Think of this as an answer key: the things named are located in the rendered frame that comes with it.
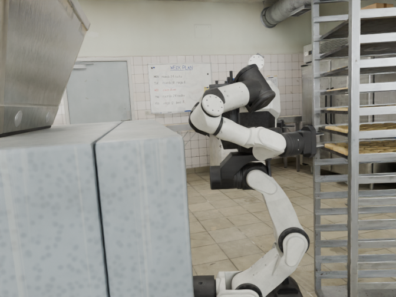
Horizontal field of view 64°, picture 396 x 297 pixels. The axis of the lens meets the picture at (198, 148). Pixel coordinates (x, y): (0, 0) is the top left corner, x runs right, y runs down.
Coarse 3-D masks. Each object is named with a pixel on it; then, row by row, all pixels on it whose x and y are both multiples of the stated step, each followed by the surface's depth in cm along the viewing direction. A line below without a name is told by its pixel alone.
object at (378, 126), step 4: (364, 124) 156; (368, 124) 155; (372, 124) 157; (376, 124) 155; (380, 124) 151; (384, 124) 150; (388, 124) 149; (392, 124) 150; (328, 128) 157; (332, 128) 151; (336, 128) 145; (340, 128) 144; (344, 128) 141; (360, 128) 137; (364, 128) 136; (368, 128) 135; (372, 128) 137; (376, 128) 133; (380, 128) 132; (384, 128) 131; (388, 128) 132; (392, 128) 131; (344, 132) 138
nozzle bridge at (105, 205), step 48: (0, 144) 18; (48, 144) 17; (96, 144) 17; (144, 144) 17; (0, 192) 16; (48, 192) 17; (96, 192) 17; (144, 192) 18; (0, 240) 17; (48, 240) 17; (96, 240) 18; (144, 240) 18; (0, 288) 17; (48, 288) 17; (96, 288) 18; (144, 288) 18; (192, 288) 19
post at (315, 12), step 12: (312, 0) 157; (312, 12) 158; (312, 24) 159; (312, 36) 160; (312, 48) 160; (312, 60) 161; (312, 72) 162; (312, 84) 163; (312, 96) 164; (312, 108) 165; (312, 120) 166
